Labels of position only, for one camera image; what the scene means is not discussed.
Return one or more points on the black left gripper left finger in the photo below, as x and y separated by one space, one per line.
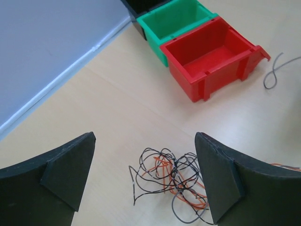
47 190

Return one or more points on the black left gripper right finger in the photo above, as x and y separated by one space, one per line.
244 191

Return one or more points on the red plastic bin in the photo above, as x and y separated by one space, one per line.
210 57

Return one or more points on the green plastic bin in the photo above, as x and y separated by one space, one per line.
171 20

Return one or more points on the black plastic bin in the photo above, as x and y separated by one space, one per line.
137 8

